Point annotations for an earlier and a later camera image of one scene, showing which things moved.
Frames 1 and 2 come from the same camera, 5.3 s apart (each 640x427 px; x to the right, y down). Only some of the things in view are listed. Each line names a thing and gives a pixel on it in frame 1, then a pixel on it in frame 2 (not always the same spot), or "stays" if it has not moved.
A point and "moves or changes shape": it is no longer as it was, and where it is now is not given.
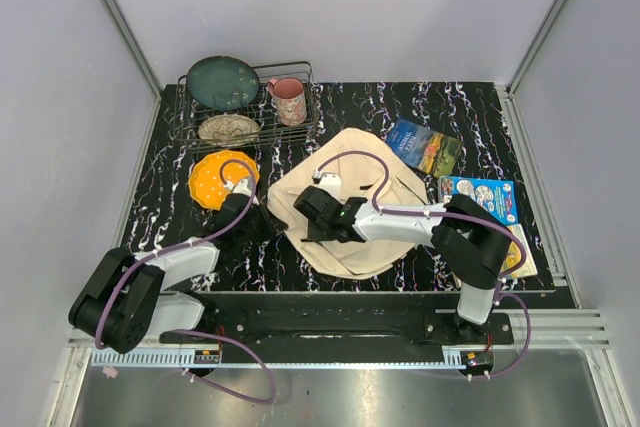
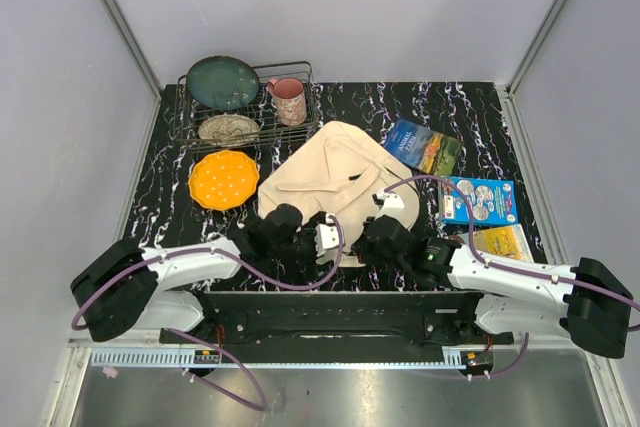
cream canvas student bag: x=360 y=177 moves or changes shape
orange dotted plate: x=205 y=182 stays
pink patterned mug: x=290 y=100 stays
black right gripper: x=316 y=234 to x=362 y=248
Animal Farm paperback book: x=434 y=152 stays
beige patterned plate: x=228 y=129 stays
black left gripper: x=273 y=226 to x=309 y=265
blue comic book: x=498 y=196 stays
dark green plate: x=223 y=83 stays
